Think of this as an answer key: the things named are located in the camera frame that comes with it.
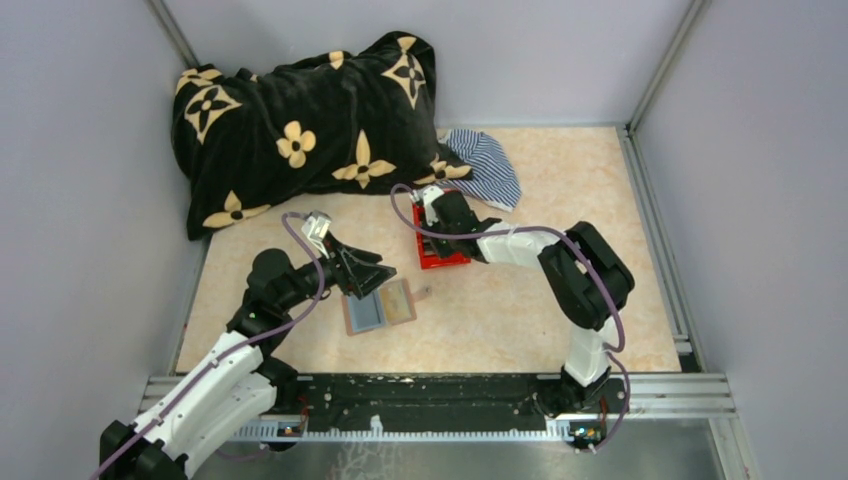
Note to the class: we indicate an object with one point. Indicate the aluminium frame rail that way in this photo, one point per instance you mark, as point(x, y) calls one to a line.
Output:
point(652, 395)

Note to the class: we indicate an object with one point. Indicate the pink leather card holder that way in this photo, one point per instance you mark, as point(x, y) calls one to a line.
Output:
point(367, 314)

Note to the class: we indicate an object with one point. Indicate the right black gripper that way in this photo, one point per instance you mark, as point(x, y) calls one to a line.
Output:
point(441, 250)

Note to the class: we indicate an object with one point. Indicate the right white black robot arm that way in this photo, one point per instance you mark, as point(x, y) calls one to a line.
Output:
point(589, 281)

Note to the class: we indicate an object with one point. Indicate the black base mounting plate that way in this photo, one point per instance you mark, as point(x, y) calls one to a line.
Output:
point(396, 418)

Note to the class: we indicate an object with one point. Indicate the black floral plush blanket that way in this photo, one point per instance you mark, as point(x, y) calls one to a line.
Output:
point(332, 123)

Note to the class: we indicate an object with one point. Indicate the blue white striped cloth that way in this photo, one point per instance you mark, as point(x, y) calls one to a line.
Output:
point(494, 181)

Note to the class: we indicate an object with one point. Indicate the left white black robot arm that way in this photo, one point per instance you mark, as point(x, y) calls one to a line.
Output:
point(238, 379)

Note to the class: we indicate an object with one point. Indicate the white cable duct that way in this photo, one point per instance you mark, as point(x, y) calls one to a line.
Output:
point(273, 431)

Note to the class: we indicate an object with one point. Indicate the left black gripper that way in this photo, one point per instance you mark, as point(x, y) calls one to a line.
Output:
point(358, 272)

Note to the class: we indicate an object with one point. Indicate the red plastic bin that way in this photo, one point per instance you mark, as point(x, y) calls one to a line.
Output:
point(433, 253)

